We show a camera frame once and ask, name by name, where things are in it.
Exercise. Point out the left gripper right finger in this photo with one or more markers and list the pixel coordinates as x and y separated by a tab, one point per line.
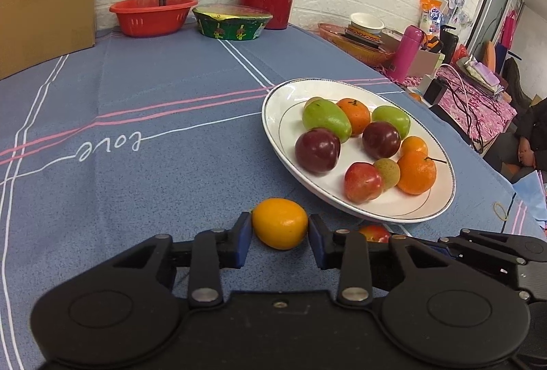
361	264

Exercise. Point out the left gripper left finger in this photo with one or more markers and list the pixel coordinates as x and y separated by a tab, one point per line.
208	253

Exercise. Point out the red peach fruit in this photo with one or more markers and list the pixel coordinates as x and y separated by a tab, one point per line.
362	183
375	233

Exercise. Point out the yellow orange citrus fruit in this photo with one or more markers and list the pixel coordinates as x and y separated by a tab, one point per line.
280	223

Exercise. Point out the small brown kiwi fruit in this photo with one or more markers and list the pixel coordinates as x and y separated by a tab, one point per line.
389	171

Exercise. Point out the large orange tangerine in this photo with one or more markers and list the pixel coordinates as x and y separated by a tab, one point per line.
418	172

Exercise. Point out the dark red plum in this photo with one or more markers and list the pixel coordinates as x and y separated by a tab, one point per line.
381	140
318	150

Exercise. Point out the small orange mandarin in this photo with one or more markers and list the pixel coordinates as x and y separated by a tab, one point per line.
414	144

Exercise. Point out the green apple fruit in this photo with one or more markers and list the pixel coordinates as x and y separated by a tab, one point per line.
325	114
394	116

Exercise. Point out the white round plate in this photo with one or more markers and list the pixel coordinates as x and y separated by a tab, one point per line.
282	111

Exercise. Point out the pink thermos bottle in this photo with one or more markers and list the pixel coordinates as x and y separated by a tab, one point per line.
410	44

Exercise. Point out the orange glass bowl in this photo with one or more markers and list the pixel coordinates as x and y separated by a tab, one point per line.
368	53

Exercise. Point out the green instant noodle bowl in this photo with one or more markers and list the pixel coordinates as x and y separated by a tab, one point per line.
230	22

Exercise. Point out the red plastic basket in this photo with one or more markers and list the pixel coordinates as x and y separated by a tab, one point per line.
146	18

